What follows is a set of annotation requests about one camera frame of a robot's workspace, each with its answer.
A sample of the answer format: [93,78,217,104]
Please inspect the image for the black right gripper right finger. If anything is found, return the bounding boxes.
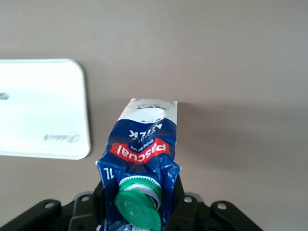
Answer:
[167,175,204,231]

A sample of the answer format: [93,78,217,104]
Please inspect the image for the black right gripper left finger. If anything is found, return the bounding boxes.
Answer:
[68,180,107,231]

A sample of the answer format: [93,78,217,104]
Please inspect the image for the blue milk carton green cap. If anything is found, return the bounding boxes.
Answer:
[95,98,181,231]

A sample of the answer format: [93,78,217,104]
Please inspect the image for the white tray with bear print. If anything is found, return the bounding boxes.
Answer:
[0,58,92,160]

